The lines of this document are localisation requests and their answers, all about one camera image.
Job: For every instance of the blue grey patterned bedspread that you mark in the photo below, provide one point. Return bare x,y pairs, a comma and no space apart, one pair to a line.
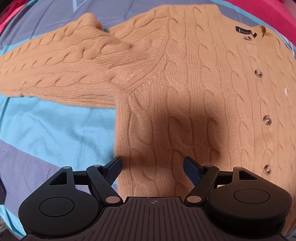
38,136

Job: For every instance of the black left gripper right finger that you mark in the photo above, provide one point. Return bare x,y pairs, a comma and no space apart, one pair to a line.
203,179

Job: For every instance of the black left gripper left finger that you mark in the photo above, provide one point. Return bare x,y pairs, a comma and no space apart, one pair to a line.
101,180

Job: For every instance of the red bed sheet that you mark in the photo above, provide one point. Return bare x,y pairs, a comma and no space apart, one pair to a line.
38,17

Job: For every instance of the tan cable-knit cardigan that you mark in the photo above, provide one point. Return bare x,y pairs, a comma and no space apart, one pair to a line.
183,81

